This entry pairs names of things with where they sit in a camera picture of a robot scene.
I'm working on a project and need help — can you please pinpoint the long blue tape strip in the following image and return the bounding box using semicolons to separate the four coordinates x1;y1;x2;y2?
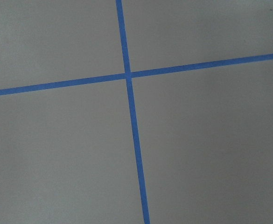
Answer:
0;54;273;96

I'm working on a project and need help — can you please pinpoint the crossing blue tape strip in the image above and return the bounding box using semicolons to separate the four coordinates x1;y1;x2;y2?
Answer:
116;0;150;224

